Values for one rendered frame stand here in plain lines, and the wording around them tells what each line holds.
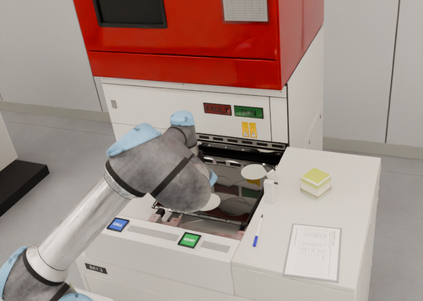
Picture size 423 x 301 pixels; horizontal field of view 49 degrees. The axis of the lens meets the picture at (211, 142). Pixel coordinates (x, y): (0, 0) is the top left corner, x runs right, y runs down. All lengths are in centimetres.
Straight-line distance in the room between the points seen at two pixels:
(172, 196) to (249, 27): 78
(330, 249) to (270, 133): 60
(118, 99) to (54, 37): 225
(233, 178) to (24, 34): 305
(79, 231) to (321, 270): 65
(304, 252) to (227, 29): 78
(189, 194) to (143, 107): 105
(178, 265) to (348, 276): 51
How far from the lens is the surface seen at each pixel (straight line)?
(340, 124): 348
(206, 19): 166
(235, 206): 166
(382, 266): 273
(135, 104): 204
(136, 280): 167
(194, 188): 102
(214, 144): 194
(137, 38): 183
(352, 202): 157
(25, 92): 483
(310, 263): 137
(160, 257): 151
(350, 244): 143
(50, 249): 114
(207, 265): 144
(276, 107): 177
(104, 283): 178
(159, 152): 101
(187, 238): 147
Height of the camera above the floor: 196
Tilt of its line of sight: 32 degrees down
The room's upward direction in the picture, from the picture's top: 8 degrees counter-clockwise
